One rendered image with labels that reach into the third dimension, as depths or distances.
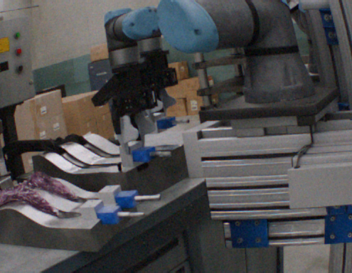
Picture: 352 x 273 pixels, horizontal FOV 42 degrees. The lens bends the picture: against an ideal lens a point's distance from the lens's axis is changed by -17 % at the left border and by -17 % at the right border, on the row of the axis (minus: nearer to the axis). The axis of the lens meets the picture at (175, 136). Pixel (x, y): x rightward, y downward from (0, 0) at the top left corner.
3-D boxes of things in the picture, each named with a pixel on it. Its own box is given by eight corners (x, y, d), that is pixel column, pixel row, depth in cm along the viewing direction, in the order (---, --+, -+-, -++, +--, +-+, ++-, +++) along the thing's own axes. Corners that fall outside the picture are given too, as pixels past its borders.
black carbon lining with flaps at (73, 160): (153, 158, 144) (147, 123, 143) (117, 175, 131) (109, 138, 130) (68, 159, 164) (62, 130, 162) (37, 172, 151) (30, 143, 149)
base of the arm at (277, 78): (321, 89, 98) (313, 43, 97) (304, 101, 86) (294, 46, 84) (262, 92, 107) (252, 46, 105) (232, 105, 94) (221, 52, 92)
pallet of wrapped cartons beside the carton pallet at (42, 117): (84, 168, 571) (69, 86, 554) (38, 190, 496) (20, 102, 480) (20, 168, 633) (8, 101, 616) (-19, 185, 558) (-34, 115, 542)
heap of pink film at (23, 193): (83, 195, 121) (76, 163, 119) (53, 218, 104) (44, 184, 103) (11, 196, 128) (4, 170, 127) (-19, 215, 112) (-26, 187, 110)
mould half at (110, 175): (189, 175, 147) (180, 127, 145) (133, 207, 126) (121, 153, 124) (66, 173, 175) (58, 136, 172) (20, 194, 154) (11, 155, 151)
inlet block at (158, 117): (194, 128, 157) (191, 109, 156) (185, 132, 153) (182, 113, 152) (157, 130, 165) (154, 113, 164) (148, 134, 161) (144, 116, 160)
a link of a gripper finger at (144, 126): (158, 148, 130) (146, 113, 127) (138, 148, 133) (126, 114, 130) (164, 141, 132) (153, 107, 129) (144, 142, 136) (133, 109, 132)
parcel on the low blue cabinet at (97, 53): (119, 55, 880) (117, 40, 875) (108, 58, 852) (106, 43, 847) (100, 60, 901) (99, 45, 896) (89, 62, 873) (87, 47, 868)
